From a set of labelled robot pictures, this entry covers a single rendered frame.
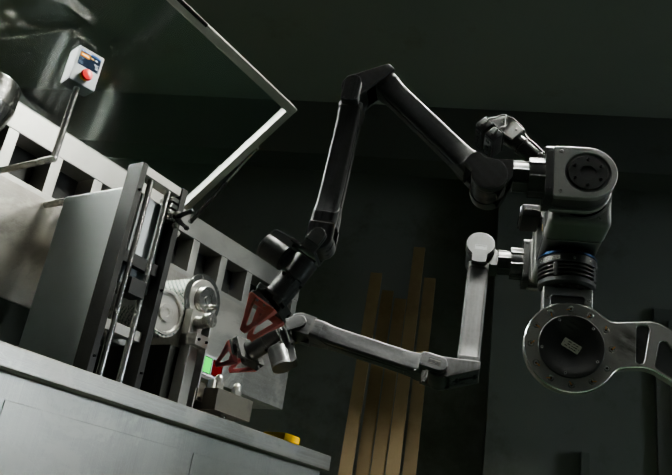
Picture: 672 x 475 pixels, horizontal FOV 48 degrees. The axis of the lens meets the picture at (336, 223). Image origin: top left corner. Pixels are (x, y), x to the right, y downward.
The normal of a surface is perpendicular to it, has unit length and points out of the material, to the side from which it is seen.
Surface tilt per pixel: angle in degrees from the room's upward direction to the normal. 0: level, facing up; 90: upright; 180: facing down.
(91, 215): 90
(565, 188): 90
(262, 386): 90
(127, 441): 90
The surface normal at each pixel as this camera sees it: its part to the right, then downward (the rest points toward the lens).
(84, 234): -0.51, -0.41
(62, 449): 0.85, -0.10
